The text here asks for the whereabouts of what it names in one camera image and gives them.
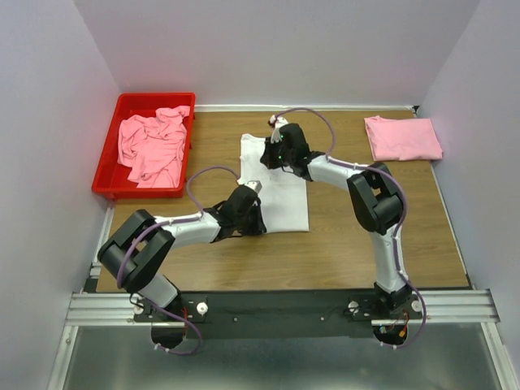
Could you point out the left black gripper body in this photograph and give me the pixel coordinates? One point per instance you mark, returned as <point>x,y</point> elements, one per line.
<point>255,219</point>

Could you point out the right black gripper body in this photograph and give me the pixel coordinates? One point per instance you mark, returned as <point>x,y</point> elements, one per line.
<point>269,155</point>

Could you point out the white t shirt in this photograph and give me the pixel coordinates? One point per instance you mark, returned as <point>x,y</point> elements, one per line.
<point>283,195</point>

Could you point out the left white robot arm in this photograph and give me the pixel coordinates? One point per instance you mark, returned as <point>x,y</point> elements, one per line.
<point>135,252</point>

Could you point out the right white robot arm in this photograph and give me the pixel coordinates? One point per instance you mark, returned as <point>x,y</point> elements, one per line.
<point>378,202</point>

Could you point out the folded pink t shirt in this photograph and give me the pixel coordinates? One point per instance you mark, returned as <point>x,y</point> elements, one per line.
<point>402,139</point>

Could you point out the crumpled pink t shirt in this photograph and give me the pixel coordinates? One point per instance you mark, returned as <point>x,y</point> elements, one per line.
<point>153,147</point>

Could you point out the red plastic bin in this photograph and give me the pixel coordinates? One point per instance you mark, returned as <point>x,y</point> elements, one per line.
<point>111,178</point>

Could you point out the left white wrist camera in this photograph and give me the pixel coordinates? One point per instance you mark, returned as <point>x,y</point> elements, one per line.
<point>255,185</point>

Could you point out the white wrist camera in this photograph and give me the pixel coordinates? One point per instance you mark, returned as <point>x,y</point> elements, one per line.
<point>255,185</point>
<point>276,122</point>

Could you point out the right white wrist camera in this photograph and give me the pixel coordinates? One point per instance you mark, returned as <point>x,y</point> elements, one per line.
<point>276,122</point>

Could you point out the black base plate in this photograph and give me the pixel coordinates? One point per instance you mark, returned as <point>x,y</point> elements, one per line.
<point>292,313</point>

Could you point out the aluminium frame rail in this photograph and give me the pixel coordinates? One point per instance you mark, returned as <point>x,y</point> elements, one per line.
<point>458,347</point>

